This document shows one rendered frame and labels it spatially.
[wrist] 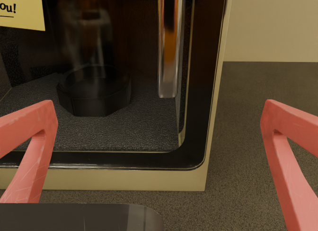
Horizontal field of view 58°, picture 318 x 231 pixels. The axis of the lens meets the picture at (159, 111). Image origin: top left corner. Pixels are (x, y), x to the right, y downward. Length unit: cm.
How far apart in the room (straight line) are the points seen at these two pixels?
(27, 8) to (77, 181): 22
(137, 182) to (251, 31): 50
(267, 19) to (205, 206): 50
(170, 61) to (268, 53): 59
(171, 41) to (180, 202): 23
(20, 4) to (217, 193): 30
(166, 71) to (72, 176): 22
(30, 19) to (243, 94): 43
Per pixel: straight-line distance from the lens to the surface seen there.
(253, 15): 74
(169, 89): 21
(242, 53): 76
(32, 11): 26
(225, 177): 41
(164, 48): 20
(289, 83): 67
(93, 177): 37
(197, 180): 37
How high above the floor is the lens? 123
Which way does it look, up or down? 35 degrees down
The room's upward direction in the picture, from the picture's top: straight up
